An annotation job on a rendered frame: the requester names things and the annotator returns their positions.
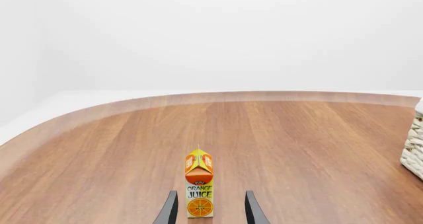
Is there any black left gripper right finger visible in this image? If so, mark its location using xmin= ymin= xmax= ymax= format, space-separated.
xmin=245 ymin=190 xmax=271 ymax=224

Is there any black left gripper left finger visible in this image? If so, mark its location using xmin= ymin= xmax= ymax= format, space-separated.
xmin=153 ymin=190 xmax=179 ymax=224

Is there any white woven basket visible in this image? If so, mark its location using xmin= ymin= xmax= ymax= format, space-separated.
xmin=399 ymin=97 xmax=423 ymax=180

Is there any orange juice carton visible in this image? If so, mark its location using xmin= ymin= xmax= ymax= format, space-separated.
xmin=184 ymin=143 xmax=215 ymax=219

